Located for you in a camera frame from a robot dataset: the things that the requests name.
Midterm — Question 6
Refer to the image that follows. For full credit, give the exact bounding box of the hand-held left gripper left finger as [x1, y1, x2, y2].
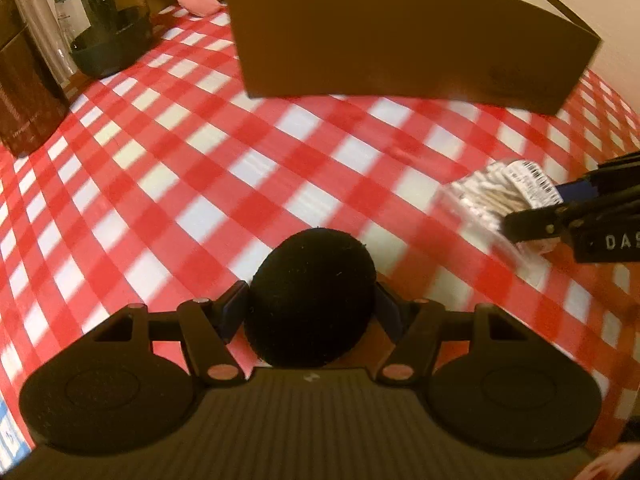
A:
[90, 281, 249, 388]

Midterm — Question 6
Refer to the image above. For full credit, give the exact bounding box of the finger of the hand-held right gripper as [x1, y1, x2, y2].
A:
[554, 150, 640, 207]
[502, 192, 640, 246]

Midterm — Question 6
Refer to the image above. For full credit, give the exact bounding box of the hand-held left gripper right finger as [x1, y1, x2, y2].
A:
[374, 281, 534, 388]

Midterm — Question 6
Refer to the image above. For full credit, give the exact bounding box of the clear cotton swab packet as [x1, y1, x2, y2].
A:
[439, 158, 564, 262]

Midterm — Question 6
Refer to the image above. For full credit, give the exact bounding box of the brown cardboard box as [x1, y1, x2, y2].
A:
[221, 0, 602, 116]

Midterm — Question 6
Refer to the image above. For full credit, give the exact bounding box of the red checkered tablecloth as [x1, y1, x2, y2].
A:
[0, 4, 640, 467]

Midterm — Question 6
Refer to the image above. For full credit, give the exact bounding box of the brown cylindrical canister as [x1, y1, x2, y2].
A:
[0, 0, 71, 159]

